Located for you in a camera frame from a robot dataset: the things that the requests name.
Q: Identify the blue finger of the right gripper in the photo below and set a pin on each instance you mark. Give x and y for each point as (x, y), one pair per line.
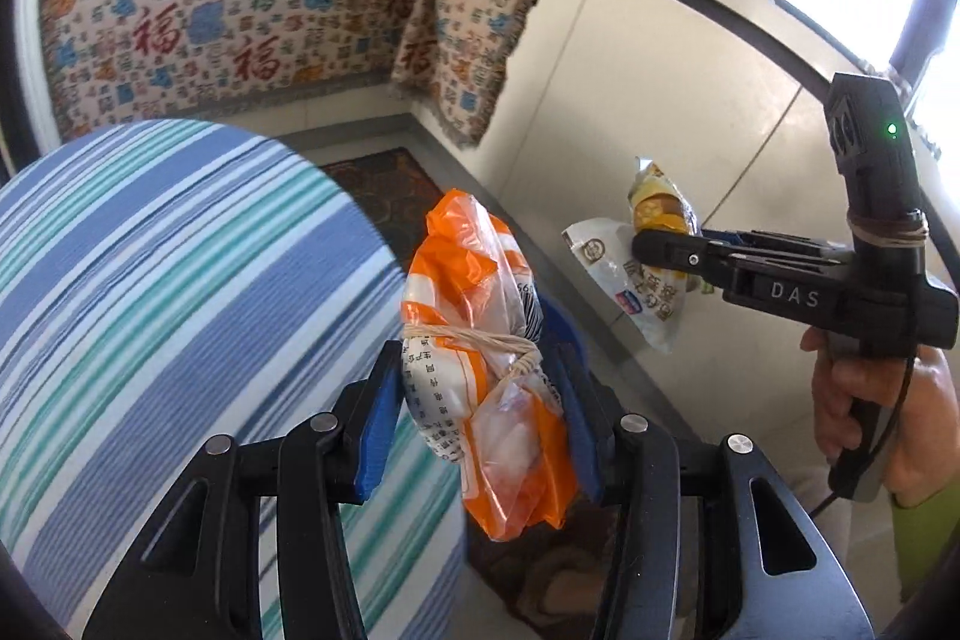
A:
(753, 280)
(760, 241)

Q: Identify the patterned fabric side cover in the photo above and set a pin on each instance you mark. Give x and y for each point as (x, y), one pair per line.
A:
(453, 55)

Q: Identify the white yellow bread wrapper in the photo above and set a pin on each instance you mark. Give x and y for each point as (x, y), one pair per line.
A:
(651, 298)

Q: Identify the blue striped tablecloth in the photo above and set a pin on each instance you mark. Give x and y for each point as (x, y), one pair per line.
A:
(167, 281)

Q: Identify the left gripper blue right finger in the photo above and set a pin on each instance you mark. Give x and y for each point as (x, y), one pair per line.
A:
(764, 570)

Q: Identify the white kitchen cabinet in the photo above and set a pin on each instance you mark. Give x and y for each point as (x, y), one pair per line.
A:
(726, 96)

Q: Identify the orange white plastic bag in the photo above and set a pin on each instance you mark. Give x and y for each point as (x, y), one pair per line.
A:
(473, 367)

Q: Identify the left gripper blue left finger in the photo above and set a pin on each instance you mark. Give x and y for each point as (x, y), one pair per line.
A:
(193, 571)

